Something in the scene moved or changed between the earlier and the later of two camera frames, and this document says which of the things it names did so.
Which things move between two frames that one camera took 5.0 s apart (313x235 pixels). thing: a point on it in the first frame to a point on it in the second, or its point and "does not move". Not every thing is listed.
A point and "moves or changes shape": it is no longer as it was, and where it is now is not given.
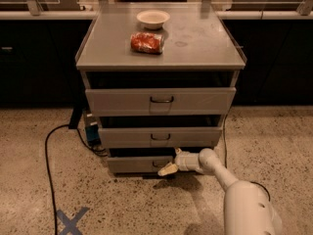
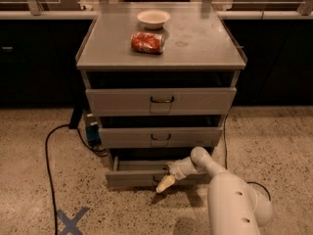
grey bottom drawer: (137, 164) moves or changes shape
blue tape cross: (70, 225) does not move
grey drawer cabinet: (159, 75) does not move
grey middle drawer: (159, 137) does not move
